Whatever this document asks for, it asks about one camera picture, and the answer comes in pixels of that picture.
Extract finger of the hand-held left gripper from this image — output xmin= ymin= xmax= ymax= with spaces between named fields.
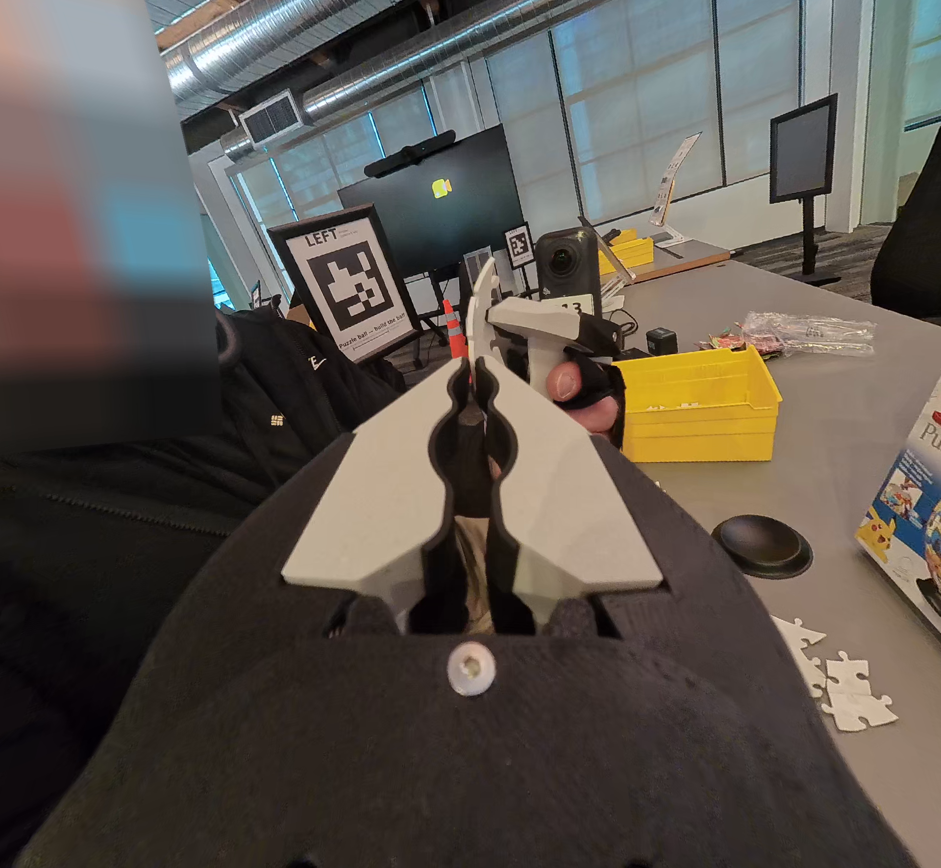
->
xmin=487 ymin=296 xmax=583 ymax=399

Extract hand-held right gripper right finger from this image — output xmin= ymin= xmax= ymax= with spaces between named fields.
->
xmin=476 ymin=357 xmax=666 ymax=634

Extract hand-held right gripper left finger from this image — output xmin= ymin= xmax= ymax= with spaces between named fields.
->
xmin=279 ymin=355 xmax=473 ymax=634

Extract bag of colourful puzzle pieces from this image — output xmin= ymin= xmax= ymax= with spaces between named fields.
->
xmin=697 ymin=330 xmax=786 ymax=357

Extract black round puzzle stand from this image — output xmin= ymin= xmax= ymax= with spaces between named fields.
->
xmin=711 ymin=514 xmax=814 ymax=579

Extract colourful puzzle box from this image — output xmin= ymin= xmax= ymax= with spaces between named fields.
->
xmin=855 ymin=379 xmax=941 ymax=637

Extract person's left hand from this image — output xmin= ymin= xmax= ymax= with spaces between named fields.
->
xmin=545 ymin=360 xmax=620 ymax=443

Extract tilted grey board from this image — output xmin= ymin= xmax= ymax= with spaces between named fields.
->
xmin=578 ymin=216 xmax=637 ymax=283

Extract yellow plastic bin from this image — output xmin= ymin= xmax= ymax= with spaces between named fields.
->
xmin=597 ymin=229 xmax=655 ymax=276
xmin=612 ymin=346 xmax=782 ymax=463

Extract orange traffic cone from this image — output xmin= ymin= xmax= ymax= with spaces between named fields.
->
xmin=441 ymin=298 xmax=470 ymax=362

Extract person's beige trousers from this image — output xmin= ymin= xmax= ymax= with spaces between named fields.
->
xmin=456 ymin=519 xmax=492 ymax=634

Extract wooden instruction board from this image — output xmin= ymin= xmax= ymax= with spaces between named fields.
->
xmin=650 ymin=133 xmax=703 ymax=246

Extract large black television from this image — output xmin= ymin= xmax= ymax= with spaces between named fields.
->
xmin=337 ymin=124 xmax=524 ymax=281

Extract large framed marker sign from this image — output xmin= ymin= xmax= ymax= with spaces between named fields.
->
xmin=267 ymin=204 xmax=421 ymax=363

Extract black video bar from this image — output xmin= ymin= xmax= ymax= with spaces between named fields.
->
xmin=364 ymin=129 xmax=457 ymax=178

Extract clear plastic bag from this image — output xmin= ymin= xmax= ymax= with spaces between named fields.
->
xmin=741 ymin=311 xmax=877 ymax=358

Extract black screen on pole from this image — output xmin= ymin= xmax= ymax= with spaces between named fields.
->
xmin=769 ymin=94 xmax=842 ymax=286

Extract white air vent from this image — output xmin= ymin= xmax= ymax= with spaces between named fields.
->
xmin=239 ymin=91 xmax=306 ymax=146

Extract black office chair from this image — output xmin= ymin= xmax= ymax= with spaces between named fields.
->
xmin=869 ymin=129 xmax=941 ymax=321

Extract silver ventilation duct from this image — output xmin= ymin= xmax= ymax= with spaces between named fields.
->
xmin=125 ymin=0 xmax=604 ymax=156

